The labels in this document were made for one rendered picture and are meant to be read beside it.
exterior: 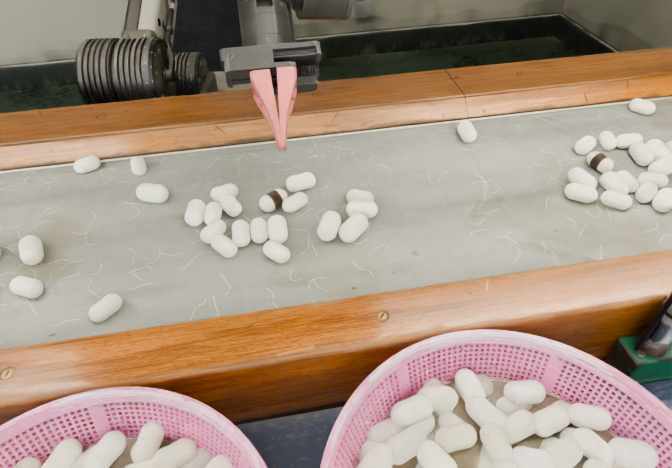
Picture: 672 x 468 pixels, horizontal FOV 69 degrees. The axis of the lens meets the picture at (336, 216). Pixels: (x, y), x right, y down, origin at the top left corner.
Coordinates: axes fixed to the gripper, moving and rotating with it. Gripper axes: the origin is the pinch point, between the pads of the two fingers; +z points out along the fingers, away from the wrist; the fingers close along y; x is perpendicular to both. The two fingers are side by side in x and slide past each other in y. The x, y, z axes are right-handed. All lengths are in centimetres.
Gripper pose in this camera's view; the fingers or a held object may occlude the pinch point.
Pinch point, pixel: (281, 141)
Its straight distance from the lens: 52.3
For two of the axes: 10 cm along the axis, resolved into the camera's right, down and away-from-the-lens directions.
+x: -0.9, 1.6, 9.8
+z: 1.4, 9.8, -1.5
